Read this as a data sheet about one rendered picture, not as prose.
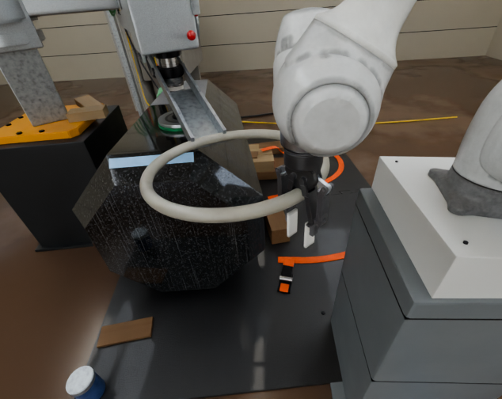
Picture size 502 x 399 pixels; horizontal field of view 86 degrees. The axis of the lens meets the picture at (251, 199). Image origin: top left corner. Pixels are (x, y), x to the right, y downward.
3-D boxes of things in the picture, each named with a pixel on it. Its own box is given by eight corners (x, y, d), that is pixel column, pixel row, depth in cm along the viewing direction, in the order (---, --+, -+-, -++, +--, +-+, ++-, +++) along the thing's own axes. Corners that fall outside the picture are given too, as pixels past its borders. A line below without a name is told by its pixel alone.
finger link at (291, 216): (289, 214, 61) (287, 213, 61) (288, 237, 65) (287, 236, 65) (298, 208, 63) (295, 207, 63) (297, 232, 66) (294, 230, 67)
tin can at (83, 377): (111, 384, 116) (98, 372, 108) (91, 410, 109) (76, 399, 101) (95, 374, 120) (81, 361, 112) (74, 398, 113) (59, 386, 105)
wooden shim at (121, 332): (97, 347, 129) (96, 347, 128) (103, 328, 136) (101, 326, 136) (151, 336, 131) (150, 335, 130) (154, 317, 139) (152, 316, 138)
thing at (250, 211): (134, 161, 85) (131, 153, 83) (271, 127, 100) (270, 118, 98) (157, 260, 47) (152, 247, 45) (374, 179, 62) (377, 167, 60)
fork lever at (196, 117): (138, 58, 126) (135, 47, 122) (179, 53, 132) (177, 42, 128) (181, 153, 88) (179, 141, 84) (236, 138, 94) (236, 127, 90)
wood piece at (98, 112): (69, 122, 155) (64, 114, 152) (74, 117, 163) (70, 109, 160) (105, 118, 158) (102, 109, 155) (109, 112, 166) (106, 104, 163)
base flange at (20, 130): (-14, 146, 146) (-21, 138, 143) (36, 114, 185) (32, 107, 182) (77, 138, 147) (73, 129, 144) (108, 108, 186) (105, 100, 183)
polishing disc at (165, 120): (162, 131, 114) (161, 129, 113) (155, 116, 130) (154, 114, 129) (211, 121, 120) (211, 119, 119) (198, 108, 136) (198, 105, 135)
